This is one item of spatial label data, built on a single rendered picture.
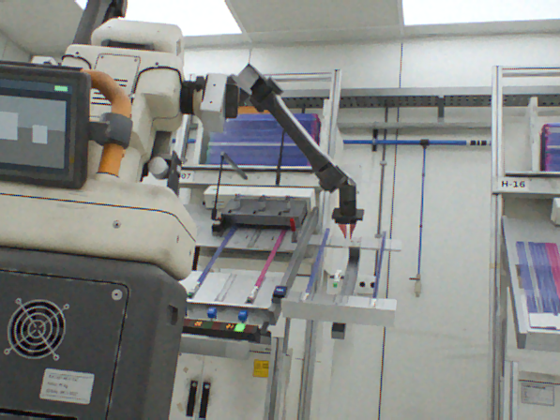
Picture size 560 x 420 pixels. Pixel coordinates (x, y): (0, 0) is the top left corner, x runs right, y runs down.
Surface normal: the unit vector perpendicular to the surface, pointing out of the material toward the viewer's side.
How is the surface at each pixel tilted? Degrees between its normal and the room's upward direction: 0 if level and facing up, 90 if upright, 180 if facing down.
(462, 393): 90
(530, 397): 90
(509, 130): 90
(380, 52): 90
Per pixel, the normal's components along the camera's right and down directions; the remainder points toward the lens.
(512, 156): -0.25, -0.28
